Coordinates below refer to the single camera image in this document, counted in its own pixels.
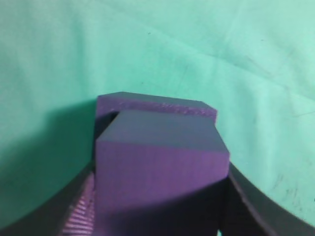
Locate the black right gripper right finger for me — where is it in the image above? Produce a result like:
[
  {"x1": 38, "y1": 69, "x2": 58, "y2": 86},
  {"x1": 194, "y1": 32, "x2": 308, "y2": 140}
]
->
[{"x1": 219, "y1": 163, "x2": 315, "y2": 236}]

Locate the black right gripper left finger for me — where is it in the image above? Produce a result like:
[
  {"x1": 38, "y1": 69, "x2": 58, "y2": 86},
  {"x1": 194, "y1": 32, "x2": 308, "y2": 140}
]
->
[{"x1": 0, "y1": 161, "x2": 95, "y2": 236}]

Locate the small purple cube block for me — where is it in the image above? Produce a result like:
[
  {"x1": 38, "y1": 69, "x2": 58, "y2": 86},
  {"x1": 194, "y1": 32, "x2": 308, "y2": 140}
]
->
[{"x1": 93, "y1": 110, "x2": 229, "y2": 236}]

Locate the large dark purple groove box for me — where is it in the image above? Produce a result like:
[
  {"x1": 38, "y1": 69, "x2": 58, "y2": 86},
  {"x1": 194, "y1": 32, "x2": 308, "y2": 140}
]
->
[{"x1": 59, "y1": 92, "x2": 217, "y2": 236}]

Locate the green cloth backdrop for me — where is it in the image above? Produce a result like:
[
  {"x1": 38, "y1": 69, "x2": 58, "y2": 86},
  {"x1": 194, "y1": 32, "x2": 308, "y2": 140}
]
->
[{"x1": 0, "y1": 0, "x2": 315, "y2": 227}]

